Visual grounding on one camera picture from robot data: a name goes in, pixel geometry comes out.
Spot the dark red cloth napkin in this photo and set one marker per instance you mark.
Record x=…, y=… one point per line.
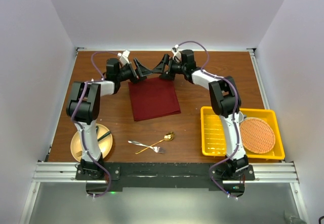
x=153, y=98

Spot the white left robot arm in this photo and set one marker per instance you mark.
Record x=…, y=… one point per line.
x=84, y=105

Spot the aluminium rail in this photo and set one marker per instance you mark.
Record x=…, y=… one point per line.
x=258, y=77
x=264, y=172

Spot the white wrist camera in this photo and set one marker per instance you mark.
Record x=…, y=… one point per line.
x=176, y=53
x=124, y=57

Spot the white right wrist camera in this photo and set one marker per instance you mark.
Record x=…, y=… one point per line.
x=176, y=53

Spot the grey mug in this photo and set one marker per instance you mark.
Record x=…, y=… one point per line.
x=241, y=117

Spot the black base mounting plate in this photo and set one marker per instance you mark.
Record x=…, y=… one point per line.
x=165, y=175

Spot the silver fork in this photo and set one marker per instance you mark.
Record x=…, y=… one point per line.
x=156, y=149

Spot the gold spoon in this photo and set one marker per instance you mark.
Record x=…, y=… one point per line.
x=167, y=137

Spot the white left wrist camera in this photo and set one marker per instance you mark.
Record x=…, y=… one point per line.
x=124, y=57

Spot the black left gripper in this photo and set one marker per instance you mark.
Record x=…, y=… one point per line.
x=142, y=70

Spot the cream round plate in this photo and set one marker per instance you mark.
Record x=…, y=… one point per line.
x=105, y=145

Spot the orange woven round mat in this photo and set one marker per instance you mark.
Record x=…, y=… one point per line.
x=257, y=136

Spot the aluminium front rail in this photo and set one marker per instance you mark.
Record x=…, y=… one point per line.
x=264, y=172

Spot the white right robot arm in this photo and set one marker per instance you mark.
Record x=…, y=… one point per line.
x=225, y=102

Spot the yellow plastic tray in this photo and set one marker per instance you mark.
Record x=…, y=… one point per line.
x=213, y=141

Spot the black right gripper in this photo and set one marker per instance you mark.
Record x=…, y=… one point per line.
x=160, y=68

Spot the aluminium right side rail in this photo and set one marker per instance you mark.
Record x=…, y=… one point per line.
x=258, y=77

